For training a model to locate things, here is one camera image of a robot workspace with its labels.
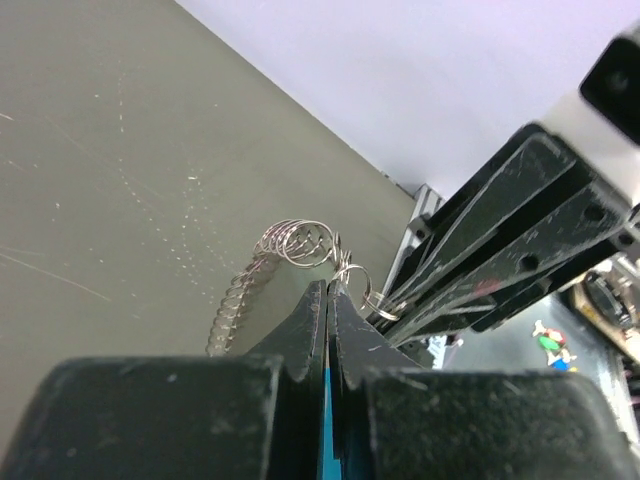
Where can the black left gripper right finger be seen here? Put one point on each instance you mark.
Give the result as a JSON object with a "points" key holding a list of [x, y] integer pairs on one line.
{"points": [[393, 419]]}

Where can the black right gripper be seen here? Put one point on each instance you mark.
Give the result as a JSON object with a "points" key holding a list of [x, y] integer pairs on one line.
{"points": [[535, 217]]}

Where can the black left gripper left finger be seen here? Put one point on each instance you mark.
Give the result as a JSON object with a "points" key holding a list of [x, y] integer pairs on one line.
{"points": [[259, 415]]}

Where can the aluminium frame post right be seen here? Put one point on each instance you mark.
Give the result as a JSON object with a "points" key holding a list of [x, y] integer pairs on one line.
{"points": [[427, 202]]}

